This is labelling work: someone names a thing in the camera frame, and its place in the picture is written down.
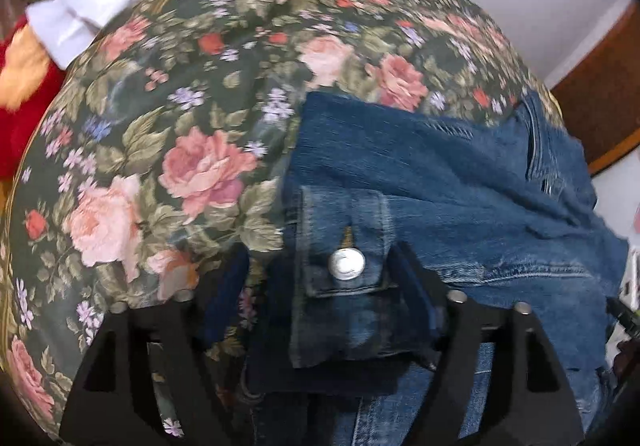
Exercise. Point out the dark floral bedspread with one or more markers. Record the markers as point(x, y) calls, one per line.
point(168, 143)

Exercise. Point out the red orange plush toy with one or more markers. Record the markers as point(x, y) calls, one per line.
point(30, 80)

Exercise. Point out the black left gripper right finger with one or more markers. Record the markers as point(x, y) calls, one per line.
point(529, 400)

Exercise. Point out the blue denim jacket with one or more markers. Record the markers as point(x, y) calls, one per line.
point(374, 198)

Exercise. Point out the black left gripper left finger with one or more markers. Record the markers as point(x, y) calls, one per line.
point(144, 379)

